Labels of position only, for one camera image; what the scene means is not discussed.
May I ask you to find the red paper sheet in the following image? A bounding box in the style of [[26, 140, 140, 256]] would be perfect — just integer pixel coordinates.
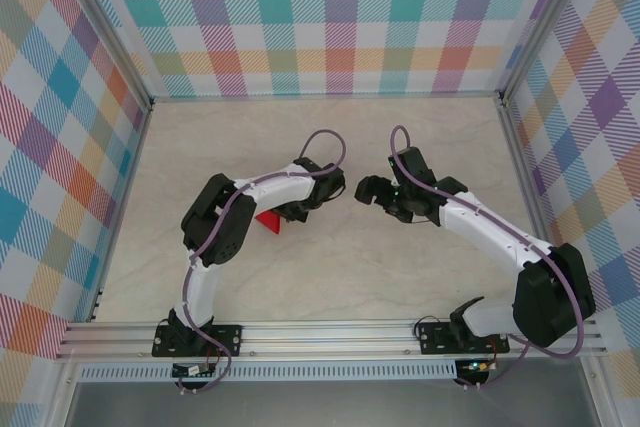
[[254, 210, 284, 237]]

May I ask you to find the small circuit board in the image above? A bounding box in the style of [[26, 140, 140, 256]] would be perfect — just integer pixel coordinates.
[[462, 359, 497, 375], [172, 362, 216, 379]]

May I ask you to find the grey metal panel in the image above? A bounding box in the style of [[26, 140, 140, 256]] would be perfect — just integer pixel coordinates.
[[47, 379, 601, 427]]

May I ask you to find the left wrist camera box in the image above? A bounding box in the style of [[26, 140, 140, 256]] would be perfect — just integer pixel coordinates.
[[317, 165, 348, 198]]

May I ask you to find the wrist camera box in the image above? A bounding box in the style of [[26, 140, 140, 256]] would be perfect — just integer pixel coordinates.
[[388, 146, 434, 183], [317, 165, 348, 198]]

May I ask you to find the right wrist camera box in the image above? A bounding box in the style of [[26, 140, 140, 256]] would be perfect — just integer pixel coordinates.
[[388, 146, 434, 183]]

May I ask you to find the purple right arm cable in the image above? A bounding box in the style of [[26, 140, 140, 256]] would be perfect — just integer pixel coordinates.
[[389, 125, 587, 391]]

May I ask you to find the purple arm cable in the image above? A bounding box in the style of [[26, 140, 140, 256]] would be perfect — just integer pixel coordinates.
[[389, 125, 587, 391], [175, 129, 349, 395]]

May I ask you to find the aluminium back rail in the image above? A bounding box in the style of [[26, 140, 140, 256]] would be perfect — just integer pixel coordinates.
[[149, 91, 506, 103]]

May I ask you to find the aluminium side rail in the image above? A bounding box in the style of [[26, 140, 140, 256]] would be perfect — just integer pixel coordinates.
[[87, 101, 155, 323], [497, 96, 576, 318]]

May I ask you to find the thin black wire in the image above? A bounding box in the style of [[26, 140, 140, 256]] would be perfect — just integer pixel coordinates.
[[414, 315, 454, 337]]

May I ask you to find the aluminium mounting rail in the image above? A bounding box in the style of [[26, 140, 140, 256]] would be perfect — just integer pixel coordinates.
[[54, 319, 609, 361]]

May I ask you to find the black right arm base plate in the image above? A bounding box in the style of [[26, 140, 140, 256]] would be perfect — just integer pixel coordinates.
[[418, 322, 511, 356]]

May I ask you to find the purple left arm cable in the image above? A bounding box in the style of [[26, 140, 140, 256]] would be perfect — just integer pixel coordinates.
[[175, 129, 349, 395]]

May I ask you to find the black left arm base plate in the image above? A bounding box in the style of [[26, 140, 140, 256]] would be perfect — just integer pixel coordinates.
[[152, 324, 244, 359]]

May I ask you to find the perforated grey cable tray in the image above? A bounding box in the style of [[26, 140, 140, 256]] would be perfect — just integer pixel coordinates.
[[77, 365, 459, 382]]

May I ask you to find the aluminium frame post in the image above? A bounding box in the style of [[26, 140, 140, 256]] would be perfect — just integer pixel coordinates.
[[498, 0, 601, 106], [52, 0, 155, 111]]

